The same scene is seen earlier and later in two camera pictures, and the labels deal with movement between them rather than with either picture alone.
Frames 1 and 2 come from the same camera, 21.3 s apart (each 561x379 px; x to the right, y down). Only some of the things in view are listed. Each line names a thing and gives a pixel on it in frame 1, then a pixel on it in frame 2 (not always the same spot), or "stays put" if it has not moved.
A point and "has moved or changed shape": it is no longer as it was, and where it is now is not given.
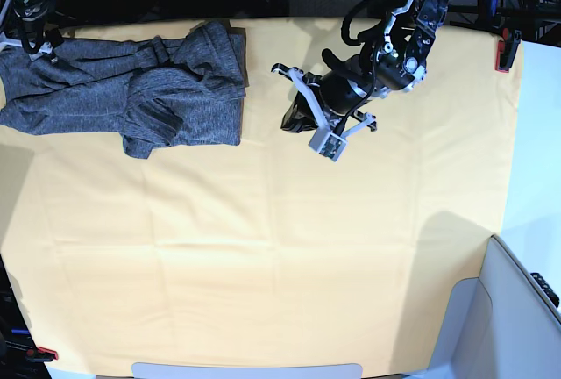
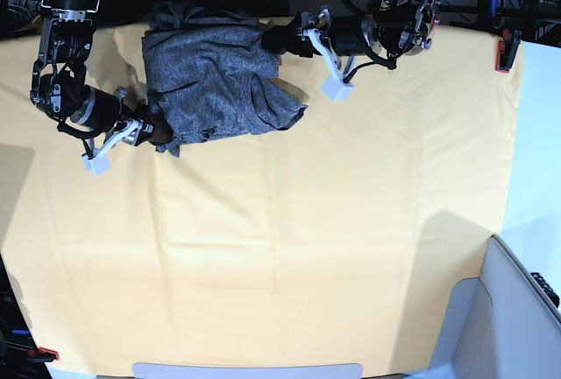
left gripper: x=36 y=35 -> x=103 y=111
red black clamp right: x=507 y=48 stays put
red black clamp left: x=41 y=354 stays put
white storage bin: x=498 y=326 stays put
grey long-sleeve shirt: x=181 y=92 has moved or changed shape
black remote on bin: x=547 y=289 stays put
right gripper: x=338 y=100 -> x=354 y=37
